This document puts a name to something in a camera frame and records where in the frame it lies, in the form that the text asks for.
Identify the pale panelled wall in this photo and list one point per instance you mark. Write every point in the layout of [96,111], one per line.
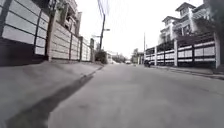
[23,30]

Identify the dark gutter strip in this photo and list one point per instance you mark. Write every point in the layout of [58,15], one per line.
[40,110]

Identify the dark vehicle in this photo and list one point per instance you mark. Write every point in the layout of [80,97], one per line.
[147,63]

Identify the white panelled fence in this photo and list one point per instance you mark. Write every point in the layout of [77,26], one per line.
[196,51]

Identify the grey paved road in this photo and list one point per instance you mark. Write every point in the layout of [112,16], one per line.
[140,100]

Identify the dark tree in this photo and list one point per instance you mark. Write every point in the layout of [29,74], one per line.
[216,13]

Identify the sloped concrete pavement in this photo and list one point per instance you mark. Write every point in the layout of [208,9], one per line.
[30,83]

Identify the thin pole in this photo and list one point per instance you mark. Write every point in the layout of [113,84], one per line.
[144,43]

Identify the tall building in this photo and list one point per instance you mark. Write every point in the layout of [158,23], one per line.
[68,15]

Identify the grey pavement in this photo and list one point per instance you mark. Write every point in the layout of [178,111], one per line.
[193,71]

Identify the dark bush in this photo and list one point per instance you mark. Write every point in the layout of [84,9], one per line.
[101,56]

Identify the large pale house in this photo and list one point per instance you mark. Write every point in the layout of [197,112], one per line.
[185,21]

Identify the white car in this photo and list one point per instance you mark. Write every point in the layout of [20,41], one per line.
[128,62]

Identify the dark utility pole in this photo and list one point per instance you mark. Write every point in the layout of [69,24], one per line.
[102,33]

